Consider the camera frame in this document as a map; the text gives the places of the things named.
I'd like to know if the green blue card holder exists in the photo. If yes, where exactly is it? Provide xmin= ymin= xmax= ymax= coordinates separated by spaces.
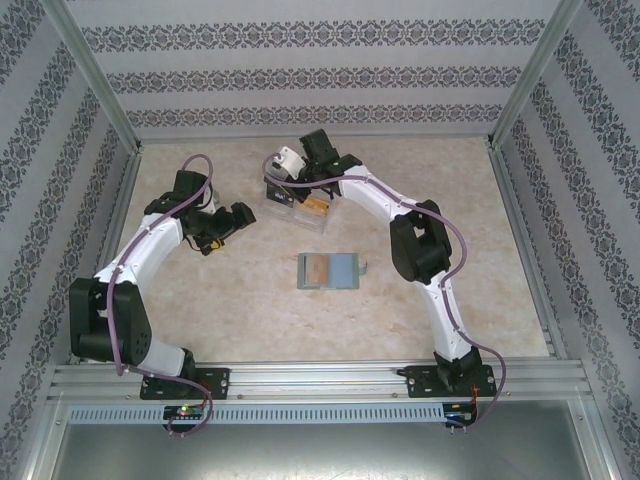
xmin=296 ymin=251 xmax=371 ymax=293

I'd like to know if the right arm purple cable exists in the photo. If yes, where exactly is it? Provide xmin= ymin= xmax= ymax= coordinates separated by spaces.
xmin=263 ymin=152 xmax=508 ymax=431

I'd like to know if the aluminium mounting rail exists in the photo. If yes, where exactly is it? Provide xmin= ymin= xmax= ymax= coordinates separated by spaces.
xmin=47 ymin=363 xmax=594 ymax=402

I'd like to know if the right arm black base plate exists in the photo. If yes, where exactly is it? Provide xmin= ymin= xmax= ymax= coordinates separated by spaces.
xmin=407 ymin=364 xmax=497 ymax=400

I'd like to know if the gold card magnetic stripe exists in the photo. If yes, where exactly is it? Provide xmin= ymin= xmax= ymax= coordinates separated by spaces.
xmin=298 ymin=196 xmax=331 ymax=220

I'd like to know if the brown card with figure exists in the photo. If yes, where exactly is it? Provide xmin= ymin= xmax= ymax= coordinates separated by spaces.
xmin=304 ymin=255 xmax=329 ymax=286

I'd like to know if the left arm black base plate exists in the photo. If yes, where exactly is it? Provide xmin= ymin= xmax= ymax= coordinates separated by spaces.
xmin=139 ymin=367 xmax=232 ymax=401

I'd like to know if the grey metal lower panel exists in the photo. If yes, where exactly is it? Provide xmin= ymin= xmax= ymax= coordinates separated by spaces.
xmin=49 ymin=422 xmax=616 ymax=480

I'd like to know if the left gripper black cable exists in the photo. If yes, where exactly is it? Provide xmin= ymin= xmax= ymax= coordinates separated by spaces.
xmin=184 ymin=232 xmax=211 ymax=258

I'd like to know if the aluminium frame post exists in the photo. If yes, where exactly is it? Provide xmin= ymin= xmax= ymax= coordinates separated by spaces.
xmin=485 ymin=0 xmax=585 ymax=151
xmin=43 ymin=0 xmax=145 ymax=154

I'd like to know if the slotted grey cable duct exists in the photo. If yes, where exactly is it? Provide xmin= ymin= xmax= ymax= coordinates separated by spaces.
xmin=67 ymin=402 xmax=446 ymax=424

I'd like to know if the aluminium table side rail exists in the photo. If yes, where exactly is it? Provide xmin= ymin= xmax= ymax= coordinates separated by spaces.
xmin=487 ymin=147 xmax=570 ymax=360
xmin=68 ymin=148 xmax=146 ymax=365

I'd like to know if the black card white print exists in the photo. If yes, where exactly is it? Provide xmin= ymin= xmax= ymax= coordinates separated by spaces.
xmin=266 ymin=183 xmax=296 ymax=209

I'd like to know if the clear acrylic card tray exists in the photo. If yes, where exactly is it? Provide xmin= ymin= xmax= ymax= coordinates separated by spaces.
xmin=262 ymin=169 xmax=335 ymax=237

